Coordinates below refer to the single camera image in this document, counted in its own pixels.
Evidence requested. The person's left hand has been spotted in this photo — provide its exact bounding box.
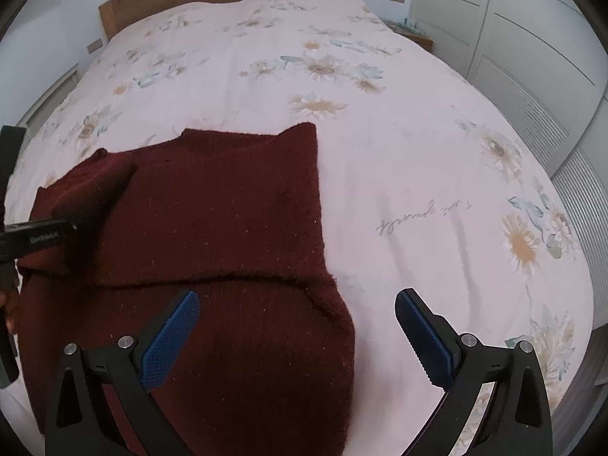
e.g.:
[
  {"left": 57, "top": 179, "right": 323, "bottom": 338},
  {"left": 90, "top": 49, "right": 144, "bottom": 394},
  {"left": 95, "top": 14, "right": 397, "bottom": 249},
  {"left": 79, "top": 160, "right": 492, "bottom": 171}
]
[{"left": 0, "top": 288, "right": 20, "bottom": 334}]

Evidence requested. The wooden nightstand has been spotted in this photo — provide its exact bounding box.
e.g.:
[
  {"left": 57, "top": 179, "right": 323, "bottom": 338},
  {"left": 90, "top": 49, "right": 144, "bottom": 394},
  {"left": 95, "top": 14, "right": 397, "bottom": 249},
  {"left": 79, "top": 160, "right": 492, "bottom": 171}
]
[{"left": 383, "top": 20, "right": 434, "bottom": 54}]

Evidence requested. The wall switch plate left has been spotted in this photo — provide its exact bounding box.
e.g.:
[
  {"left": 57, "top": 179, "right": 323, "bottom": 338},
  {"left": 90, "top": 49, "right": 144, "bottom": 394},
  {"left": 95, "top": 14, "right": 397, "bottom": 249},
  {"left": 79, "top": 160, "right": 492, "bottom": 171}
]
[{"left": 87, "top": 38, "right": 103, "bottom": 55}]

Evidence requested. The dark red knitted sweater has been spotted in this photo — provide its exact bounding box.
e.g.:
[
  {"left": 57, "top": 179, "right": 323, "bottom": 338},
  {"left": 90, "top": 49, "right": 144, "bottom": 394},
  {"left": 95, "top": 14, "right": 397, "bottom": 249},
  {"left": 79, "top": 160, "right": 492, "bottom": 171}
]
[{"left": 17, "top": 122, "right": 355, "bottom": 455}]

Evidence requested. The pink floral bed cover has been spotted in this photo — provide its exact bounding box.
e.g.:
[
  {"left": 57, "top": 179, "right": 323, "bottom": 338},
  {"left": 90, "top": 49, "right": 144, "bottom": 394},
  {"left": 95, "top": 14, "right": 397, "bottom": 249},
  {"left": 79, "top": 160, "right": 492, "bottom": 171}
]
[{"left": 5, "top": 0, "right": 592, "bottom": 455}]

